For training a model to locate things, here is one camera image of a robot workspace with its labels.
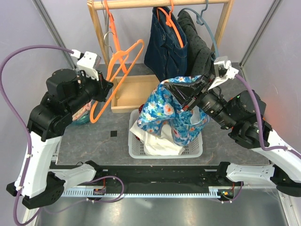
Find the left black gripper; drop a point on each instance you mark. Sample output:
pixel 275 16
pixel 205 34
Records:
pixel 104 87

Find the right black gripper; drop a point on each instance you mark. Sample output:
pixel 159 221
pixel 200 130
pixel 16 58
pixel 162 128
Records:
pixel 186 92

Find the blue floral skirt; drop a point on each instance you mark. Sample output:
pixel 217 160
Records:
pixel 162 108

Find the orange hanger of white skirt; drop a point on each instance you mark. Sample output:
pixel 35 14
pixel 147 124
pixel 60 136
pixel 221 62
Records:
pixel 112 27

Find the red polka dot skirt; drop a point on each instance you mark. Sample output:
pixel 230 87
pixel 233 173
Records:
pixel 139 110

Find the grey metal hanger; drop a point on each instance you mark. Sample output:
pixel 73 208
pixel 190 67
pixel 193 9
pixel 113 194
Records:
pixel 108 29

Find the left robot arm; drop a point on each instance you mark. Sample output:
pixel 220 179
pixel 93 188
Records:
pixel 67 93

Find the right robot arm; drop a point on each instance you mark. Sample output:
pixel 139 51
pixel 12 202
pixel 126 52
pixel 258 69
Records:
pixel 243 115

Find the dark denim skirt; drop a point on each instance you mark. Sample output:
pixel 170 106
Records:
pixel 164 54

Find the orange hanger of denim skirt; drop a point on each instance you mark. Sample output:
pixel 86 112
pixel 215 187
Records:
pixel 169 21

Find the wooden clothes rack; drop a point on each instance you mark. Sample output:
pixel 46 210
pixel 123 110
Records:
pixel 133 91

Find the peach floral garment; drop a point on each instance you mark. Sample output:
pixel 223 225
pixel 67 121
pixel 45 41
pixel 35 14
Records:
pixel 82 112

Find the dark grey dotted garment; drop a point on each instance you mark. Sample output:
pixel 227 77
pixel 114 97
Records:
pixel 199 55

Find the teal laundry basket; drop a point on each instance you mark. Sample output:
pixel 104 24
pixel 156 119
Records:
pixel 85 119

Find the white plastic laundry basket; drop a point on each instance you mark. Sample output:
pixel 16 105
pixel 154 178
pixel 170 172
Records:
pixel 136 149

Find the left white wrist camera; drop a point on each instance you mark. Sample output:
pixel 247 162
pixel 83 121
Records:
pixel 88 62

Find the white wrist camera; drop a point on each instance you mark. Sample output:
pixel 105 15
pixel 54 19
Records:
pixel 88 62
pixel 223 71

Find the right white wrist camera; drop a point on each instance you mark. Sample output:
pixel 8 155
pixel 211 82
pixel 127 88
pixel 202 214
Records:
pixel 223 71

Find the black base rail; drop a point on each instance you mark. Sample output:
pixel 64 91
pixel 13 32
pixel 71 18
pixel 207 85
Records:
pixel 161 179

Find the slotted grey cable duct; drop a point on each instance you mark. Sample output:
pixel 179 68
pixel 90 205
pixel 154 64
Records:
pixel 94 193

